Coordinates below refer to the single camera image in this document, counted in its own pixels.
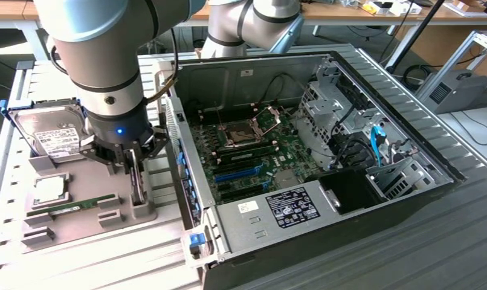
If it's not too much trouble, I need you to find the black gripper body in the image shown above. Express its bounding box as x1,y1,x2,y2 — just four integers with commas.
84,105,155,152

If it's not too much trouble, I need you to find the grey plastic parts rack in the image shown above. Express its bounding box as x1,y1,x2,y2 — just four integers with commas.
18,152,160,255

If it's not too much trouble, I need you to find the silver hard disk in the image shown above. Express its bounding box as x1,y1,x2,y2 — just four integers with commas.
8,101,92,164

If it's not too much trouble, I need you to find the green RAM stick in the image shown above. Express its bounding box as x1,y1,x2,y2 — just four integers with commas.
26,195,120,217
218,147,279,166

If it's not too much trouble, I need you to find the thin metal locking lever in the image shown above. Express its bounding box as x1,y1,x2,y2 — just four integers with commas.
214,101,226,129

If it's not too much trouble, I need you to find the silver CPU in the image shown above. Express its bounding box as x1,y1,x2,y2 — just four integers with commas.
32,176,67,205

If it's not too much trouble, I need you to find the CPU socket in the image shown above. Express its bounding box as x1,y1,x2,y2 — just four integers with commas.
222,119,265,149

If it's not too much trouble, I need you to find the long black expansion slot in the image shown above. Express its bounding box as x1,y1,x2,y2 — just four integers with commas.
222,193,269,205
219,184,266,197
211,159,265,176

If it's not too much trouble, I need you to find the blue disk caddy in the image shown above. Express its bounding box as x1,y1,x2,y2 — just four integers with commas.
0,95,92,160

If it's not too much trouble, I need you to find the metal socket cover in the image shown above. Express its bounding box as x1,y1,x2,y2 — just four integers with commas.
251,105,286,137

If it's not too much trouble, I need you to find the blue case latch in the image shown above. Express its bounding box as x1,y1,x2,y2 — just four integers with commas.
188,233,207,252

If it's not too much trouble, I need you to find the green Dell motherboard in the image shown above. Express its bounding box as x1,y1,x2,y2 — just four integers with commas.
184,102,322,206

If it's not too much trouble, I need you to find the silver chipset heatsink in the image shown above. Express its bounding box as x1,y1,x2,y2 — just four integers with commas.
275,170,305,189

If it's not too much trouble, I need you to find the grey power supply unit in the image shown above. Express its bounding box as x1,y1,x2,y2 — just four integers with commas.
211,180,343,254

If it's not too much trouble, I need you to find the metal disk bay cage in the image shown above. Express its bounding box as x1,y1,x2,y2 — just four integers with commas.
299,57,390,143

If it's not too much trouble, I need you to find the black open PC case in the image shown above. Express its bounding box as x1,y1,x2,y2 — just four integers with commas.
152,50,469,290

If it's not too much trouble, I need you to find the metal disk bay with grille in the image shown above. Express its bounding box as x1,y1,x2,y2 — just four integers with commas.
366,156,441,202

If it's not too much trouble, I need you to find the wooden desk with panel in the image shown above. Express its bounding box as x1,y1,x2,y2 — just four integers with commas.
307,0,487,72

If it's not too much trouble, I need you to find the white yellow small box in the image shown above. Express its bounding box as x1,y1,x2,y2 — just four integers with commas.
358,1,394,16

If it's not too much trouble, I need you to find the black tripod pole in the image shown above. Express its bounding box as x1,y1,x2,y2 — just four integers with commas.
383,0,446,73

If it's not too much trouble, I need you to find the grey box device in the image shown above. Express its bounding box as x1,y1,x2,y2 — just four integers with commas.
427,68,487,115

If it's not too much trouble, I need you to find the small wooden box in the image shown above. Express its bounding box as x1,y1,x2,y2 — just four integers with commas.
453,0,486,16

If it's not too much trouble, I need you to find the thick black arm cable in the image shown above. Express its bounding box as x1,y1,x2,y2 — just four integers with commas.
50,26,180,106

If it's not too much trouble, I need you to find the black looped wire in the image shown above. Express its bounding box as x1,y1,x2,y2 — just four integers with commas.
263,73,303,105

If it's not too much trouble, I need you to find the black flat wire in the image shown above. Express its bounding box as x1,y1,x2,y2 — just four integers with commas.
335,101,361,143

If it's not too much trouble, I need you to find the black cable bundle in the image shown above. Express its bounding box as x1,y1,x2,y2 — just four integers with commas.
330,132,381,172

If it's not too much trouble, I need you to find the blue SATA wire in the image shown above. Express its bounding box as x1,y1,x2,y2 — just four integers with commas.
370,124,389,167

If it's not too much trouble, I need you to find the black coiled cable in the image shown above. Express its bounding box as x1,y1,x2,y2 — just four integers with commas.
402,64,435,89

